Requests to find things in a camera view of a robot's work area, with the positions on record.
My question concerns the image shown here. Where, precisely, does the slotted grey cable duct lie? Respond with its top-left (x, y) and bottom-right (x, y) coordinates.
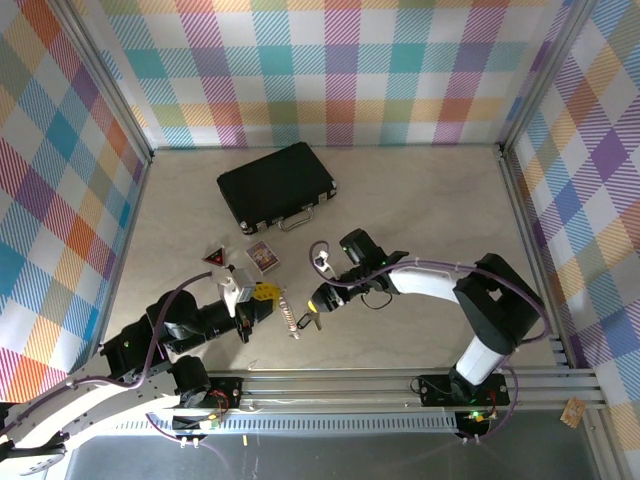
top-left (74, 412), bottom-right (459, 436)

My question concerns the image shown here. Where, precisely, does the small orange printed tag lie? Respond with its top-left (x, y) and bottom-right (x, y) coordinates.
top-left (562, 397), bottom-right (586, 426)

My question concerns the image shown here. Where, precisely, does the aluminium side rail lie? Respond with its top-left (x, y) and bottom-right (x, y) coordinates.
top-left (498, 144), bottom-right (576, 369)

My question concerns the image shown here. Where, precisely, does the small black controller board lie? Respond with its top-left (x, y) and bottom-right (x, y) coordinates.
top-left (457, 408), bottom-right (494, 435)
top-left (172, 410), bottom-right (224, 434)

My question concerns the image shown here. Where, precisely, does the aluminium frame post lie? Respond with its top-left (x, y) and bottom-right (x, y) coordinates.
top-left (47, 0), bottom-right (154, 164)
top-left (497, 0), bottom-right (601, 156)

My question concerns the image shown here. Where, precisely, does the black briefcase with metal handle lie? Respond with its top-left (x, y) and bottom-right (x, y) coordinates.
top-left (215, 141), bottom-right (340, 237)

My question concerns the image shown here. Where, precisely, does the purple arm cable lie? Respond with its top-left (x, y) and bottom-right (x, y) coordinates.
top-left (308, 241), bottom-right (551, 444)
top-left (0, 271), bottom-right (231, 454)

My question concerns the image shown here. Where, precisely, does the purple playing card box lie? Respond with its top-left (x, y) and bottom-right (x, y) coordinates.
top-left (244, 240), bottom-right (281, 275)

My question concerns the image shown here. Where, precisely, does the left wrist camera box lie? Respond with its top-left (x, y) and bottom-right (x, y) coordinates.
top-left (214, 267), bottom-right (257, 317)

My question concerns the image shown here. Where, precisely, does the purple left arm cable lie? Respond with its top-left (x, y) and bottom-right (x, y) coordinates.
top-left (0, 271), bottom-right (231, 454)

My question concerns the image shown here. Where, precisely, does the silver key with black tag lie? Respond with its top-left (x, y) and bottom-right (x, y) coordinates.
top-left (296, 308), bottom-right (324, 332)

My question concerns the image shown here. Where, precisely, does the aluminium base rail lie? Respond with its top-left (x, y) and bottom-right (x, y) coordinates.
top-left (54, 368), bottom-right (606, 414)

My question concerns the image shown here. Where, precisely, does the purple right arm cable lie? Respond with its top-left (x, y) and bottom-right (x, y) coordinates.
top-left (308, 241), bottom-right (551, 444)

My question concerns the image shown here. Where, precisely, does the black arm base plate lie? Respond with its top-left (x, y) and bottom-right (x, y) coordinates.
top-left (199, 374), bottom-right (245, 409)
top-left (418, 372), bottom-right (511, 407)

